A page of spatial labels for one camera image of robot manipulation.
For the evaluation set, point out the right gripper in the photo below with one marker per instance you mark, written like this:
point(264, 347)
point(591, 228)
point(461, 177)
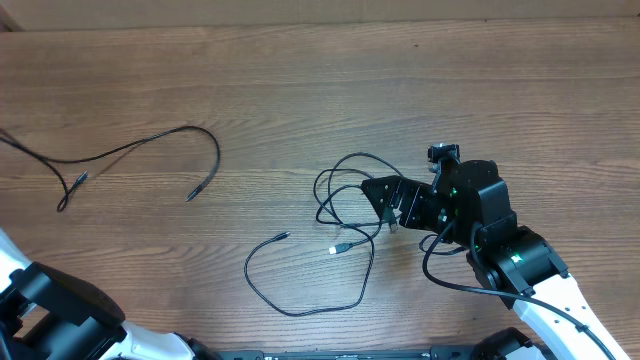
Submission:
point(415, 192)

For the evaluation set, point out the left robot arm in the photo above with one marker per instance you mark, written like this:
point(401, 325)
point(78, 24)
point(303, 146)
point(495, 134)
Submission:
point(49, 314)

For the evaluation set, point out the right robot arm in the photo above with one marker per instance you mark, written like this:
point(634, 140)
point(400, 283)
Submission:
point(468, 204)

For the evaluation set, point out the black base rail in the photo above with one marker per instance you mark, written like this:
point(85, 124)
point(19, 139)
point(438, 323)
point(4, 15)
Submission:
point(509, 343)

